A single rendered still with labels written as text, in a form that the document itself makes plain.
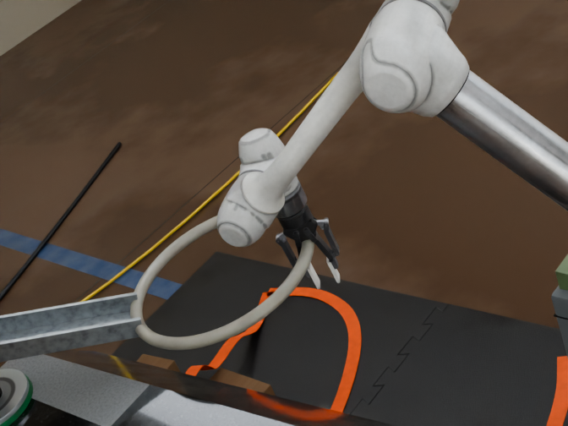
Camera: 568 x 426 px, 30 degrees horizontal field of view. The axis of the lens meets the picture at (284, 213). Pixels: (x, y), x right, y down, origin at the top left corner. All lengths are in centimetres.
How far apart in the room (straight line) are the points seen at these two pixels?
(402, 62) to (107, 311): 115
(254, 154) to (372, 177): 219
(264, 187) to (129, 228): 271
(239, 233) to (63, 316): 63
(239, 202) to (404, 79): 55
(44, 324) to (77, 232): 241
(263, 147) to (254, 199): 16
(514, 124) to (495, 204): 216
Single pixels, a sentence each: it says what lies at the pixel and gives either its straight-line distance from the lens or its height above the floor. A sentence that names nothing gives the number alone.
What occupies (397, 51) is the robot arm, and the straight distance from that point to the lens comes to 181.
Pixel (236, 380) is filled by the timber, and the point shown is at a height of 10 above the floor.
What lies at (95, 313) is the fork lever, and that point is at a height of 93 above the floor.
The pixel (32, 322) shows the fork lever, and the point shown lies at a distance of 265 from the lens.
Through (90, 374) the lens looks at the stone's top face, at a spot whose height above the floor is 82.
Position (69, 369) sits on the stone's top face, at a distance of 270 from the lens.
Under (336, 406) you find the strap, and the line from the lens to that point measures 343.
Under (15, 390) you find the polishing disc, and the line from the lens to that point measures 269.
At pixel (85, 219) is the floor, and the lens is 511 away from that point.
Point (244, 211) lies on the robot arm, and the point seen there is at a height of 120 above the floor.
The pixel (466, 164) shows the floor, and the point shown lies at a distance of 435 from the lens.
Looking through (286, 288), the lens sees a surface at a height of 94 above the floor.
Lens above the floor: 230
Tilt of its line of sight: 31 degrees down
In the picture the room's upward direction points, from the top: 23 degrees counter-clockwise
